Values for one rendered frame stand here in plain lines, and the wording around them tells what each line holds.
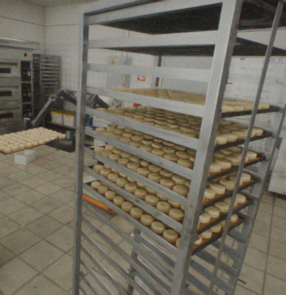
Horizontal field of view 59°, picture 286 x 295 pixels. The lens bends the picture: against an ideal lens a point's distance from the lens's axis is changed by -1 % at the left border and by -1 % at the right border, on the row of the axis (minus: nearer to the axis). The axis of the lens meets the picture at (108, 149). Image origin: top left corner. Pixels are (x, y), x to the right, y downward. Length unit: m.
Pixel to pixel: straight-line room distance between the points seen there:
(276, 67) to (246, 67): 0.44
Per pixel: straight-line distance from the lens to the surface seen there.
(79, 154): 1.15
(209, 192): 0.87
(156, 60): 1.38
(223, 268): 1.36
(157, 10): 0.84
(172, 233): 0.95
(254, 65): 4.99
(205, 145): 0.67
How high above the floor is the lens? 1.59
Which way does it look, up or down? 18 degrees down
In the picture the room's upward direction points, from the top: 4 degrees clockwise
